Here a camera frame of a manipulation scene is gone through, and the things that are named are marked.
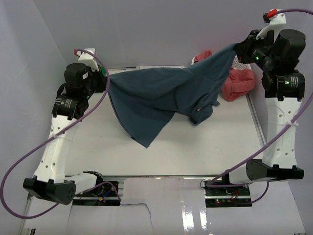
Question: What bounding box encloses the folded green t shirt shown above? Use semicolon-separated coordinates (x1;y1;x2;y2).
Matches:
101;67;107;76

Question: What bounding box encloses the white perforated plastic basket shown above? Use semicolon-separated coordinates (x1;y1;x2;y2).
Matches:
190;51;251;72

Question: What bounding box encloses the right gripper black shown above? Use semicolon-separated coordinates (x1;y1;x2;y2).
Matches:
232;30;276;72

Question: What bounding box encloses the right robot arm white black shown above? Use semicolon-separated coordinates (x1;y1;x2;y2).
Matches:
221;29;306;195

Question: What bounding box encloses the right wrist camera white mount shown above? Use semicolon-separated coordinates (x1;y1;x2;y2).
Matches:
256;9;286;40

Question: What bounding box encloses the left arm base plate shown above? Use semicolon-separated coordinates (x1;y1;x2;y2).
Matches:
72;184;120;207

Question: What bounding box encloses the blue t shirt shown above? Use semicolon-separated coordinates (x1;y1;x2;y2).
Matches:
109;44;236;147

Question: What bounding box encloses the red t shirt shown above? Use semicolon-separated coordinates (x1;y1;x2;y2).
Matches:
188;46;256;106

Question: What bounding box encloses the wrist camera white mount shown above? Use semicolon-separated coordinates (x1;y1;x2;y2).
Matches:
74;48;100;71
256;9;286;40

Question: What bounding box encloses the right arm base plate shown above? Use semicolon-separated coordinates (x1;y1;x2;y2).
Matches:
200;179;252;208

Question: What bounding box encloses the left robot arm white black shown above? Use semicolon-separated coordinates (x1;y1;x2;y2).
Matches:
23;63;107;205

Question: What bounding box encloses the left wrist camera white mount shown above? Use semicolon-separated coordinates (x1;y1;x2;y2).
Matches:
74;48;100;71

